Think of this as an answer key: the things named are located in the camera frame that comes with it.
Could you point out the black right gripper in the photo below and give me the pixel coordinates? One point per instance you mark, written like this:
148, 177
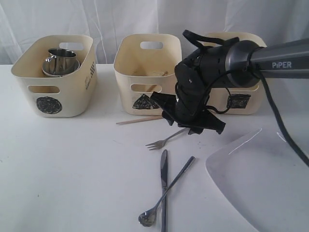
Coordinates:
185, 114

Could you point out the stainless steel fork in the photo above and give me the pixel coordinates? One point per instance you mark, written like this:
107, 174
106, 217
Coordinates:
161, 143

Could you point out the stainless steel knife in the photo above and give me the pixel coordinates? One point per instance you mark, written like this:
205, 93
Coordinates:
164, 183

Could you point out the long stainless steel spoon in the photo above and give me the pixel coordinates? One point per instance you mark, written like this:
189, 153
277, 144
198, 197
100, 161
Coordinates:
148, 218

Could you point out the stainless steel mug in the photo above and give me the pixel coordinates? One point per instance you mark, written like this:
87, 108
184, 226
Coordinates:
61, 64
61, 53

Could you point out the white ceramic bowl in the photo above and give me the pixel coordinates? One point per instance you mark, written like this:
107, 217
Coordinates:
49, 69

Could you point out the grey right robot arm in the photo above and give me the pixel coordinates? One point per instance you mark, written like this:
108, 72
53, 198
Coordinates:
232, 64

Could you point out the cream bin with square mark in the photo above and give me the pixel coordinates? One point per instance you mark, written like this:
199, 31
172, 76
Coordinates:
244, 101

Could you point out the cream bin with triangle mark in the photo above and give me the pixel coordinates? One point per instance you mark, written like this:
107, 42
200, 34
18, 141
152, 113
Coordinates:
138, 60

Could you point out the white rectangular plate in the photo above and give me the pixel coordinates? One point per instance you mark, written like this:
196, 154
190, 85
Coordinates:
264, 180

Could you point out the cream bin with circle mark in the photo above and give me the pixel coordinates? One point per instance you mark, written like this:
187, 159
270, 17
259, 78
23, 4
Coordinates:
64, 96

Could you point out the white curtain backdrop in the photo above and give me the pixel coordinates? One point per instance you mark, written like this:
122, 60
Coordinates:
108, 22

